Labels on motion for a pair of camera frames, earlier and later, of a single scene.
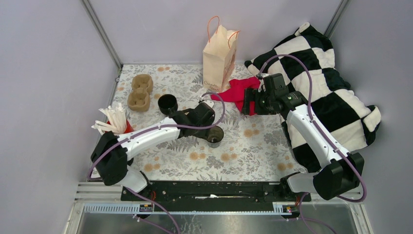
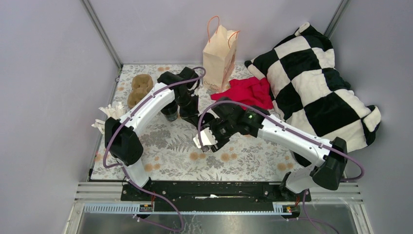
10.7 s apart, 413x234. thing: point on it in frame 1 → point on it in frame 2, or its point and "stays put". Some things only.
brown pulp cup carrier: (139, 99) stays put
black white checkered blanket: (307, 61) stays put
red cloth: (235, 92) stays put
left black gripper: (203, 134) → (191, 114)
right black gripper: (253, 95) → (211, 125)
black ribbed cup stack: (167, 104) stays put
